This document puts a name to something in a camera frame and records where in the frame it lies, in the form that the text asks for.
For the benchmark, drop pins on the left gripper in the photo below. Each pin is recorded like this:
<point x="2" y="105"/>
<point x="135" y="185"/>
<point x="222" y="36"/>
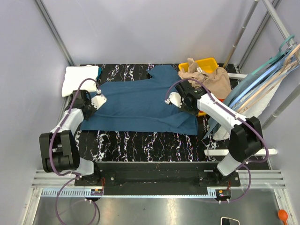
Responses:
<point x="88" y="102"/>

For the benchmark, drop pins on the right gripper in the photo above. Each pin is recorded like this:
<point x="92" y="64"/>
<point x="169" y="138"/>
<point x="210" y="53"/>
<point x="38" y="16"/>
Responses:
<point x="194" y="112"/>

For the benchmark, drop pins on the blue t-shirt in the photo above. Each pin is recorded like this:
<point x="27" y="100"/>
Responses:
<point x="139" y="106"/>

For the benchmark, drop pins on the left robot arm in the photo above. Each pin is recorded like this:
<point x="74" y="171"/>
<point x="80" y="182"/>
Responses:
<point x="58" y="148"/>

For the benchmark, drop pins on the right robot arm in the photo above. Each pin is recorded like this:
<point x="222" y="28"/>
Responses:
<point x="246" y="137"/>

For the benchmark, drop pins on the folded white t-shirt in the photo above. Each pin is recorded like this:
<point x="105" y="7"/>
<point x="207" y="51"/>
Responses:
<point x="74" y="77"/>

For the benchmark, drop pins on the beige t-shirt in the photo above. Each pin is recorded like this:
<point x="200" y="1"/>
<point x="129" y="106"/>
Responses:
<point x="217" y="82"/>

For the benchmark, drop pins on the yellow plastic bin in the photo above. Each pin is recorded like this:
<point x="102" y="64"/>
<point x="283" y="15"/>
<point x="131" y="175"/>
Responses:
<point x="209" y="65"/>

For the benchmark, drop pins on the folded teal t-shirt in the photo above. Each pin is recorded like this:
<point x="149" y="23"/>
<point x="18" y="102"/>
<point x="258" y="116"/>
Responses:
<point x="99" y="73"/>

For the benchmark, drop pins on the hanging white towel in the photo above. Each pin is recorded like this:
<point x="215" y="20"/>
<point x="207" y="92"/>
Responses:
<point x="255" y="109"/>

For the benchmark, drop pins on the light blue clothes hanger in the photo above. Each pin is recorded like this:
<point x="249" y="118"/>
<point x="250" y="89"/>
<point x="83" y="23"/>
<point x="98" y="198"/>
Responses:
<point x="262" y="77"/>

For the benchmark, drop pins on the teal clothes hanger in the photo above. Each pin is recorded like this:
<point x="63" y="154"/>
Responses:
<point x="275" y="58"/>

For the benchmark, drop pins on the wooden clothes hanger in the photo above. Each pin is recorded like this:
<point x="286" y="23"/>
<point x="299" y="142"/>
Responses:
<point x="270" y="83"/>

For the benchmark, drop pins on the smartphone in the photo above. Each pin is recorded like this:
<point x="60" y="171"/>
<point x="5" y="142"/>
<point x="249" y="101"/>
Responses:
<point x="229" y="221"/>

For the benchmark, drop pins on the orange spoon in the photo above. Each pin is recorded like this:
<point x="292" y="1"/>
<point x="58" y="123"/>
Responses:
<point x="283" y="216"/>

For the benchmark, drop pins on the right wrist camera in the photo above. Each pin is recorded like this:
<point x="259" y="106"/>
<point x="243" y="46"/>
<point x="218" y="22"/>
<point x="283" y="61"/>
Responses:
<point x="174" y="99"/>

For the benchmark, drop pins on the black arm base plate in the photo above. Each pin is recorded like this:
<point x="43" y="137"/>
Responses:
<point x="154" y="177"/>

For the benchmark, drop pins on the aluminium frame rail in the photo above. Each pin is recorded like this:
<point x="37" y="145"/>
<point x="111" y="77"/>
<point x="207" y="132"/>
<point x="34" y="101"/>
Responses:
<point x="50" y="185"/>

